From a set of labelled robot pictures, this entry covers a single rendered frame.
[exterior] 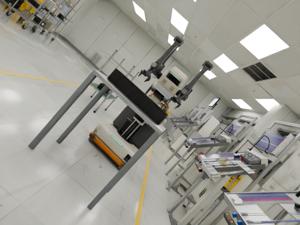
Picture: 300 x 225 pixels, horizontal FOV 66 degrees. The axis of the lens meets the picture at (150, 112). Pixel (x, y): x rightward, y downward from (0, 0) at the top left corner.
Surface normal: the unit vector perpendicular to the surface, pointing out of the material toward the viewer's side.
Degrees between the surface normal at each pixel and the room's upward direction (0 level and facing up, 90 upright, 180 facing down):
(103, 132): 90
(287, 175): 90
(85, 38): 90
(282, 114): 90
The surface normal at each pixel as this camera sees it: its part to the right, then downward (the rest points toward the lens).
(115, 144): -0.13, -0.03
